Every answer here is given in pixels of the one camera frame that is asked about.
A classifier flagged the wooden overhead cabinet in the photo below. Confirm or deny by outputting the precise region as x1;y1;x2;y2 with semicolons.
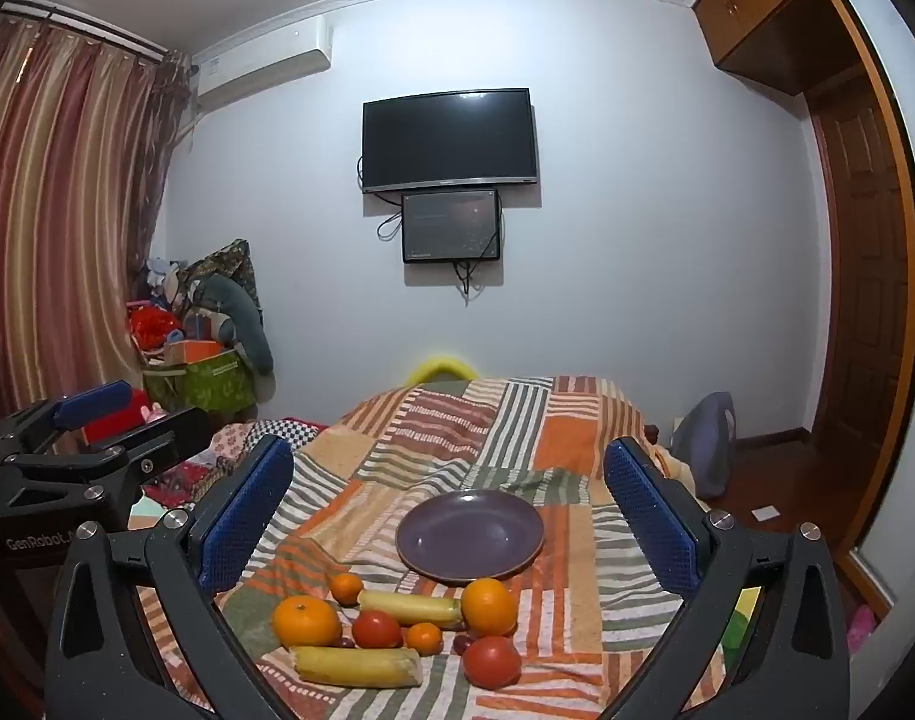
689;0;837;96

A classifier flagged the large orange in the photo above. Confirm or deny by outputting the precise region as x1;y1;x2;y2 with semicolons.
460;577;518;638
272;595;343;650

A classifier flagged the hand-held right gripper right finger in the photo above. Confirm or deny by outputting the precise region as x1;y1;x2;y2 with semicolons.
603;435;852;720

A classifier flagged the striped brown curtain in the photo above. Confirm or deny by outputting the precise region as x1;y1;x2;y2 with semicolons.
0;11;192;428

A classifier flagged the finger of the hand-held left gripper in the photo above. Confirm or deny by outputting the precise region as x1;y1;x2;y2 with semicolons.
3;406;212;533
0;381;132;458

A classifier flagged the red plastic bag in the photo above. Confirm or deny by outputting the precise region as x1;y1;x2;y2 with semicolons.
127;304;185;351

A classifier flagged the wardrobe sliding door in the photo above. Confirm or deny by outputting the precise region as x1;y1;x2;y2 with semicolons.
821;0;915;605

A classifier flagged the red toy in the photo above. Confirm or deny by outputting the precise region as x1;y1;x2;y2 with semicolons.
80;388;152;445

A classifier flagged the floral cloth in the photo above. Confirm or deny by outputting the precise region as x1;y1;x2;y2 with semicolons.
140;424;257;515

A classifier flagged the striped patchwork blanket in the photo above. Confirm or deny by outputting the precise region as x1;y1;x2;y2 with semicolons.
131;375;736;720

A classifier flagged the green storage box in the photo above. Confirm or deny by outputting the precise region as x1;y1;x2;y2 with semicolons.
142;349;253;415

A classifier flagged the orange cardboard box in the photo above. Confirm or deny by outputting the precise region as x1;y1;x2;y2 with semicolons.
164;340;223;366

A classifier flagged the patterned dark cloth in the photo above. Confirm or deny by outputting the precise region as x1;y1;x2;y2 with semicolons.
181;238;265;316

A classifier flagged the yellow foam ring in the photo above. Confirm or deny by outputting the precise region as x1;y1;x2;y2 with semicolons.
406;357;478;386

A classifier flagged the white air conditioner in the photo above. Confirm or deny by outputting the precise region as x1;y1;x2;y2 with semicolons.
193;15;335;102

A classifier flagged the grey stuffed toy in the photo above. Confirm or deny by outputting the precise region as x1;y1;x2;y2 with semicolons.
189;274;275;377

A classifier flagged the checkered cloth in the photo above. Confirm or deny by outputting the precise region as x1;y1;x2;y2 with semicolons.
245;418;328;452

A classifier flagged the black wall television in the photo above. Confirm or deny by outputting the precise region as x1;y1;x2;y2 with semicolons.
362;88;540;194

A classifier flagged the brown wooden door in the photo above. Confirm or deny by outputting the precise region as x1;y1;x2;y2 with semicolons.
806;86;910;458

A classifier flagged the small black wall monitor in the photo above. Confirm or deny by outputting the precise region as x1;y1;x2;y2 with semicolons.
401;189;502;265

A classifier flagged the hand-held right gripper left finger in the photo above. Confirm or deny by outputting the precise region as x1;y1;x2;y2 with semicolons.
44;435;308;720

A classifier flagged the purple ceramic plate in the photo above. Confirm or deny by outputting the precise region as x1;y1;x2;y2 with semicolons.
395;489;544;586

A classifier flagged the curtain rod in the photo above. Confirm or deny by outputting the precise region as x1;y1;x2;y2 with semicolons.
0;1;196;65

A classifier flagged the red tomato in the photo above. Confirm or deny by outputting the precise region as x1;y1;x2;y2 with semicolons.
461;636;523;689
351;609;403;650

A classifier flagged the yellow banana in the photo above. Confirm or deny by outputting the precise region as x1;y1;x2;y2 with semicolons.
290;645;422;689
357;589;464;629

